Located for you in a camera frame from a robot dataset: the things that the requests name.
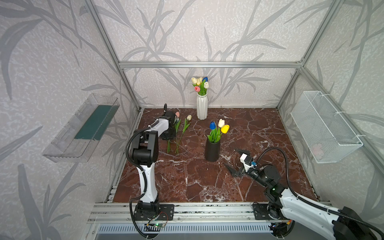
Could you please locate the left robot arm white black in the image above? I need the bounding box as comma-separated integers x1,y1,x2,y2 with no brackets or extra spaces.
126,105,179,215

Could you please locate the bright yellow tulip flower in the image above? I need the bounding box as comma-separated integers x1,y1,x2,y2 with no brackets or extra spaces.
215,125,230,143

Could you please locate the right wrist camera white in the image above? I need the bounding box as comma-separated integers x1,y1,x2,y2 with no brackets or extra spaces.
240,154,257,172

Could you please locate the small cream tulip flower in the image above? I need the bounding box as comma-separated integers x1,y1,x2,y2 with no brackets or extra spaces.
175,115,192,155

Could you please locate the bundle of tulips with band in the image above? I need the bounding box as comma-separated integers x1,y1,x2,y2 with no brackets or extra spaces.
167,112,180,154

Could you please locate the clear plastic wall tray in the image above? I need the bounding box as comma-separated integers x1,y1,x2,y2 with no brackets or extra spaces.
43,94,120,163

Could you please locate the aluminium frame front rail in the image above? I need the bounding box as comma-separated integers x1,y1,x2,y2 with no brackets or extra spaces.
86,201,340,224

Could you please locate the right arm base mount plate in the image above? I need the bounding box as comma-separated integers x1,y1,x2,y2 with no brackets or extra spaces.
252,202,289,221

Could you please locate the black cylindrical vase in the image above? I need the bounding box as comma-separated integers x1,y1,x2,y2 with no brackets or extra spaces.
205,139,221,162

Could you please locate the green circuit board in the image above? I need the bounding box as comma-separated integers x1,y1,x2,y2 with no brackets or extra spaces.
146,223,167,228

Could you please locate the white ribbed ceramic vase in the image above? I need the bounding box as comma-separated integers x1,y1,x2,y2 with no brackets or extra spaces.
197,95,208,120

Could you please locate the white wire mesh basket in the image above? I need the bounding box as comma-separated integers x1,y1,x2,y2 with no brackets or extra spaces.
291,91,364,164

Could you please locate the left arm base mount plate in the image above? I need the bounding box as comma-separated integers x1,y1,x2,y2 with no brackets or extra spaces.
134,203,175,221

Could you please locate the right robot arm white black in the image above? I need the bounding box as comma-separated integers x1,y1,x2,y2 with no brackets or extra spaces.
226,149,384,240

